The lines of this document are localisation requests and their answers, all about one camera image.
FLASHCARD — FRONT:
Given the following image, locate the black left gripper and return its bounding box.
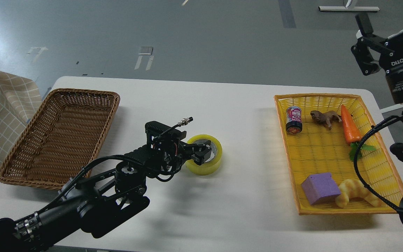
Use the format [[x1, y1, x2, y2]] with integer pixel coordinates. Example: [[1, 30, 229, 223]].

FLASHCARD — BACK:
[[153, 138, 212, 174]]

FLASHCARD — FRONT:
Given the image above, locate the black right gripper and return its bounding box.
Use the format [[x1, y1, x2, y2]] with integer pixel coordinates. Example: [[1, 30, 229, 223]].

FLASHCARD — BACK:
[[351, 12, 403, 104]]

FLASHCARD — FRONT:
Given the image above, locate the yellow tape roll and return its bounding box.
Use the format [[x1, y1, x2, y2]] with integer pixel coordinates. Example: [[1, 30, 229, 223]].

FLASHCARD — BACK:
[[185, 134, 222, 176]]

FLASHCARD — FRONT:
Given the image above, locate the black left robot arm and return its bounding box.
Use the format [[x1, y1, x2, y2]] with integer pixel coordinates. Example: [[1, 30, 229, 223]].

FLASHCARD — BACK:
[[0, 117, 222, 252]]

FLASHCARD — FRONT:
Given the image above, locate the brown toy lion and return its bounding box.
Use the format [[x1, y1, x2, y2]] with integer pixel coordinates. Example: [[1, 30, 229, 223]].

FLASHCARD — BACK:
[[310, 110, 342, 131]]

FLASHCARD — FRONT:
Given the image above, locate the orange toy carrot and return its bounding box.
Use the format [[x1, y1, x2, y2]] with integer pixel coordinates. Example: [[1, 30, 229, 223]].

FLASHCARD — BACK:
[[340, 105, 376, 161]]

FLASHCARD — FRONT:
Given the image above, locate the white stand base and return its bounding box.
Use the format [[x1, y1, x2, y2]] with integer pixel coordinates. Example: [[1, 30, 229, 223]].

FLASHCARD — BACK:
[[318, 0, 380, 12]]

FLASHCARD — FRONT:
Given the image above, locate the small drink can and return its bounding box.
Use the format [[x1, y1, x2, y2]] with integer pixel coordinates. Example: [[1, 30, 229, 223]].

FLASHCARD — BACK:
[[285, 106, 303, 134]]

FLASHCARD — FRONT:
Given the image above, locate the purple foam block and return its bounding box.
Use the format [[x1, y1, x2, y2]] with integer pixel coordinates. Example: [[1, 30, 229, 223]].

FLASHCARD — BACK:
[[301, 172, 342, 205]]

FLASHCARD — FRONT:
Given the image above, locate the toy croissant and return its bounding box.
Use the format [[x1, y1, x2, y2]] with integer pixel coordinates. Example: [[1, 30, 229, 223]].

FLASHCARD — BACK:
[[335, 179, 384, 208]]

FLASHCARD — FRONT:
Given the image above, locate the brown wicker basket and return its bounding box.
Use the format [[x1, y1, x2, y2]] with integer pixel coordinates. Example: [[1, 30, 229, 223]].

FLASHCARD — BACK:
[[0, 88, 121, 190]]

